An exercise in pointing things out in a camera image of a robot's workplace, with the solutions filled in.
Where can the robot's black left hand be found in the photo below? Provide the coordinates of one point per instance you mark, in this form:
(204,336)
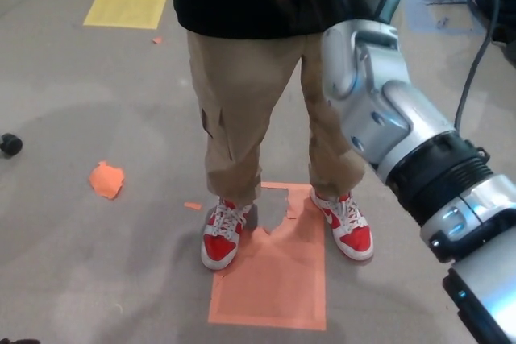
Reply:
(18,341)

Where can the robot's silver right arm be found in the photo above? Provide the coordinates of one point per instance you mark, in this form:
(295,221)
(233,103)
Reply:
(383,78)

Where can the person's right red white sneaker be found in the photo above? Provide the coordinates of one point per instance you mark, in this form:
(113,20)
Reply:
(219,246)

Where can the person's red white sneaker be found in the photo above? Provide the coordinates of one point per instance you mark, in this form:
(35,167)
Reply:
(354,239)
(219,246)

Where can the person's left red white sneaker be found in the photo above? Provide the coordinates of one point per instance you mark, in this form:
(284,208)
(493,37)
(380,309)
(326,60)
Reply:
(354,239)

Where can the beige cargo trousers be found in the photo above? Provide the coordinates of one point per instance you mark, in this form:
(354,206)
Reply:
(242,98)

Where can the tiny orange paper scrap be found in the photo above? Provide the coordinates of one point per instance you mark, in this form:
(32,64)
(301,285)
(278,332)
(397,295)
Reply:
(156,40)

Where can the blue paper sheet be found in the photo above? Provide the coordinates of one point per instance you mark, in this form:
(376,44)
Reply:
(419,23)

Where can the crumpled orange paper piece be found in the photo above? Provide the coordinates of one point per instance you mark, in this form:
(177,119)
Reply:
(105,181)

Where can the black caster wheel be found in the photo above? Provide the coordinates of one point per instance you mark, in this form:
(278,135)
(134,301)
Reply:
(10,145)

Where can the long orange paper scrap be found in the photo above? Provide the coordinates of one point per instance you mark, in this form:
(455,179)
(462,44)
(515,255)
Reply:
(193,206)

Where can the torn orange paper sheet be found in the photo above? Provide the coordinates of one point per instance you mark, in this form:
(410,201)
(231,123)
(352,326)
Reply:
(274,285)

